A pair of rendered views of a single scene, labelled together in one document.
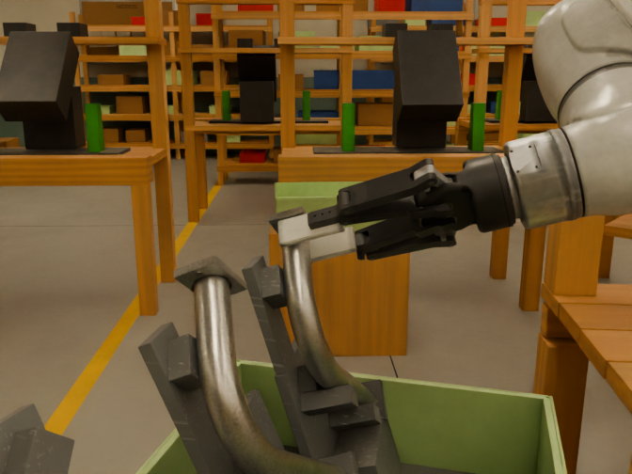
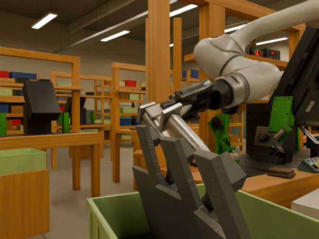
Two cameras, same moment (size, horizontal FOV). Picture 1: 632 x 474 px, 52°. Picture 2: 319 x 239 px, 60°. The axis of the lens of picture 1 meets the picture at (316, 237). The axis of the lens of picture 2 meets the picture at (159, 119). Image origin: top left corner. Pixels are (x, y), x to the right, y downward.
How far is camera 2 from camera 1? 0.47 m
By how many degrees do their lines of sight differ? 41
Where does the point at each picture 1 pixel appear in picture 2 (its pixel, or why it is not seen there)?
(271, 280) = (153, 133)
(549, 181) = (241, 87)
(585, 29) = (223, 45)
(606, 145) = (253, 75)
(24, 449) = (230, 161)
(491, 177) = (223, 86)
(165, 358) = (180, 148)
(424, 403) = not seen: hidden behind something
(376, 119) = not seen: outside the picture
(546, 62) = (210, 56)
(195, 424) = (192, 181)
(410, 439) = not seen: hidden behind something
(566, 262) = (159, 154)
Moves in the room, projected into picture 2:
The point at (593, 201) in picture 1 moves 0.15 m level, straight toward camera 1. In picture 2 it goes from (250, 95) to (291, 91)
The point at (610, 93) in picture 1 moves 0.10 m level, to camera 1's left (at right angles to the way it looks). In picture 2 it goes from (244, 62) to (221, 58)
